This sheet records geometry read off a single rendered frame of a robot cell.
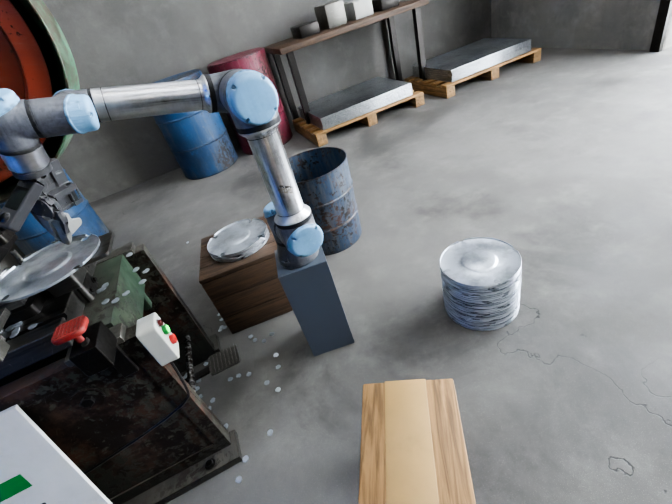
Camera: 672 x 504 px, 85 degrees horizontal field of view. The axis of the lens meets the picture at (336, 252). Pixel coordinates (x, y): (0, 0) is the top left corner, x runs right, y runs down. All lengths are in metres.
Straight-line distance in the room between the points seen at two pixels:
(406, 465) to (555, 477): 0.50
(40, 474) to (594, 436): 1.53
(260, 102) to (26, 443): 1.04
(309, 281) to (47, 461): 0.87
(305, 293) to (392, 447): 0.63
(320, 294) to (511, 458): 0.78
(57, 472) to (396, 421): 0.91
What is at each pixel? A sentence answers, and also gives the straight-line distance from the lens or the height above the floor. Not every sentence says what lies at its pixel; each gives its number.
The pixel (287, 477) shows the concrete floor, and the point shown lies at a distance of 1.39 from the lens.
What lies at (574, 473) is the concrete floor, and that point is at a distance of 1.33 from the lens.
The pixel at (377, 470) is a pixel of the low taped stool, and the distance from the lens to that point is 0.96.
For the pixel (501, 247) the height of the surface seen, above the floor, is 0.24.
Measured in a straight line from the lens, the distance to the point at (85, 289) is 1.29.
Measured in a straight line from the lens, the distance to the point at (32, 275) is 1.29.
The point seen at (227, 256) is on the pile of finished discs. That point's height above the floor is 0.38.
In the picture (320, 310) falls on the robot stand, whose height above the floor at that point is 0.24.
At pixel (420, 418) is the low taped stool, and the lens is 0.99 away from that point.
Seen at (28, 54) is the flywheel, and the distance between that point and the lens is 1.49.
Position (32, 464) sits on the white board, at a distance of 1.35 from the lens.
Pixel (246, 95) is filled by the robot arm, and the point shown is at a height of 1.05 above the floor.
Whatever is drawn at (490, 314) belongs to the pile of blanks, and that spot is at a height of 0.09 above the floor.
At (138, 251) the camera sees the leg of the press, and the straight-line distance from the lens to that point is 1.51.
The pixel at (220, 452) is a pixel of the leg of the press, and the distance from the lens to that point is 1.51.
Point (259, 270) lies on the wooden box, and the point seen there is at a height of 0.29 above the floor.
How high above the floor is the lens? 1.21
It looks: 35 degrees down
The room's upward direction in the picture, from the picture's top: 18 degrees counter-clockwise
